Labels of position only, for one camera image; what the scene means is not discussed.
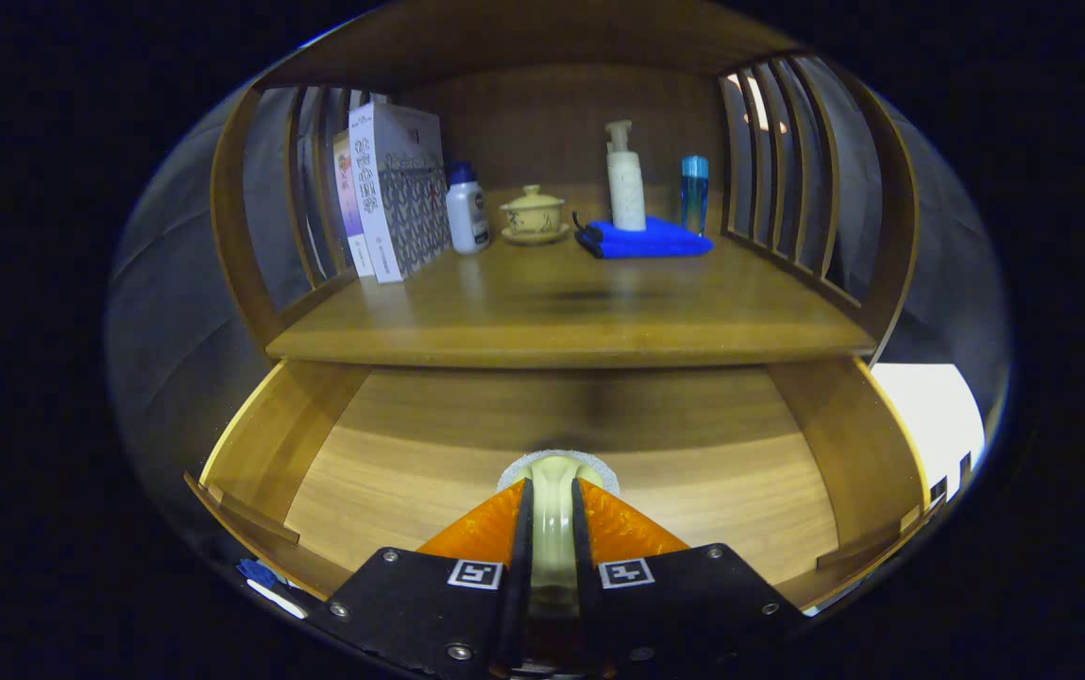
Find wooden drawer with black knob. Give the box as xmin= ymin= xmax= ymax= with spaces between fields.
xmin=185 ymin=357 xmax=944 ymax=615

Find yellow lidded tea bowl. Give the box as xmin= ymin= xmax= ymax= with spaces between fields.
xmin=500 ymin=184 xmax=572 ymax=247

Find folded blue cloth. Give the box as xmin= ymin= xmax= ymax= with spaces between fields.
xmin=572 ymin=212 xmax=715 ymax=260

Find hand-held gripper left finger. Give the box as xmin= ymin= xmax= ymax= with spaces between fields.
xmin=325 ymin=477 xmax=535 ymax=680

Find thick white book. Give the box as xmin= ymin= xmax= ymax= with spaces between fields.
xmin=348 ymin=101 xmax=453 ymax=284

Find thin purple book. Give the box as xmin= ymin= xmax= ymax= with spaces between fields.
xmin=332 ymin=130 xmax=377 ymax=279

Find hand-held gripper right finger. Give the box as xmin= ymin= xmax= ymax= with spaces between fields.
xmin=568 ymin=477 xmax=807 ymax=676

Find wooden countertop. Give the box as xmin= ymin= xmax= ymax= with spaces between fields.
xmin=265 ymin=184 xmax=878 ymax=369

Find white bottle with blue cap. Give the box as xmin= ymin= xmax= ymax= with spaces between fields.
xmin=445 ymin=162 xmax=493 ymax=255

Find clear blue bottle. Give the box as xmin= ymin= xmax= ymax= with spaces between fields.
xmin=679 ymin=156 xmax=710 ymax=237

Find green brush with grey base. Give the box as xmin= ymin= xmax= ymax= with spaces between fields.
xmin=497 ymin=450 xmax=620 ymax=615

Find white pump bottle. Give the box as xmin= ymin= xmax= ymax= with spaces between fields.
xmin=604 ymin=120 xmax=648 ymax=232

